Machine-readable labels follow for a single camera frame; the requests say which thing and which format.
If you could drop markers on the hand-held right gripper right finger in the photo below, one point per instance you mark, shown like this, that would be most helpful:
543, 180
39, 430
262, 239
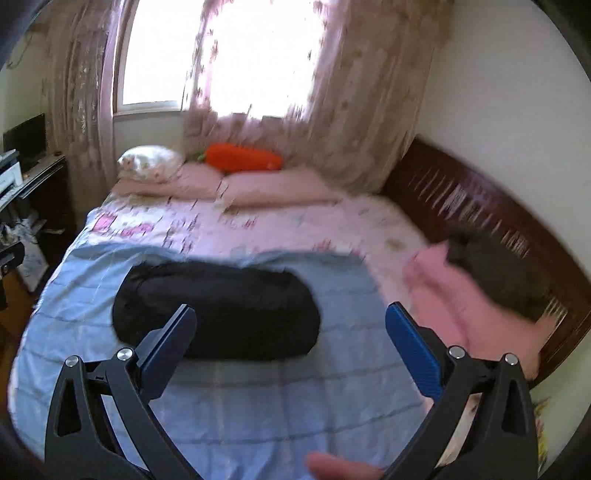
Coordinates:
413, 350

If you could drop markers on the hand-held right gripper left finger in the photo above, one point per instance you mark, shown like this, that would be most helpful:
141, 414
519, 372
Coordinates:
168, 350

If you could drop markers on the black garment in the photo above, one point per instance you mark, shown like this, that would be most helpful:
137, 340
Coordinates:
231, 304

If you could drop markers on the person's right hand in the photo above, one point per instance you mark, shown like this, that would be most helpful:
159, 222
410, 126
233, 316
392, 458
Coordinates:
341, 468

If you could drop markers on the pink cloth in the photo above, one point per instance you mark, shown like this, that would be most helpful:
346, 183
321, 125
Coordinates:
452, 304

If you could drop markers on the dark desk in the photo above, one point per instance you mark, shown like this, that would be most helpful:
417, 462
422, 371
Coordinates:
46, 198

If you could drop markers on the white printer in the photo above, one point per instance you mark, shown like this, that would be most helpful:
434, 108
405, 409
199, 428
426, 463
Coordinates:
8, 177

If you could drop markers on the dark grey cloth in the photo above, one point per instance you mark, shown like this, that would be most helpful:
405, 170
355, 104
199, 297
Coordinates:
498, 272

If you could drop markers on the black monitor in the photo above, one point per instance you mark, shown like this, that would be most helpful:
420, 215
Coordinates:
27, 141

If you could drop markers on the light blue bed sheet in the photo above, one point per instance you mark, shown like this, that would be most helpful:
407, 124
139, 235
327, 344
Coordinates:
277, 406

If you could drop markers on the dark wooden headboard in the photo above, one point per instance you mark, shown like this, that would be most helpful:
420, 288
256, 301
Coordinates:
485, 203

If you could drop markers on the pink pillow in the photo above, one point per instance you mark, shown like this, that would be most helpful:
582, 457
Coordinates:
184, 184
277, 189

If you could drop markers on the white floral pillow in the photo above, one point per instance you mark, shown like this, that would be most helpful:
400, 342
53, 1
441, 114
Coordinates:
147, 161

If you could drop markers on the pink floral bedsheet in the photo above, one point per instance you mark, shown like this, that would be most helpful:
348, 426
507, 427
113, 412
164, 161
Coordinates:
286, 226

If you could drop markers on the pink floral curtain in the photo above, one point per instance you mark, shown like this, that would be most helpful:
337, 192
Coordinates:
78, 92
369, 115

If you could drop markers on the orange carrot plush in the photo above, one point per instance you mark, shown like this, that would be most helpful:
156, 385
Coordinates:
244, 157

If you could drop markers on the bright window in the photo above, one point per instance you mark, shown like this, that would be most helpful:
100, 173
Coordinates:
157, 50

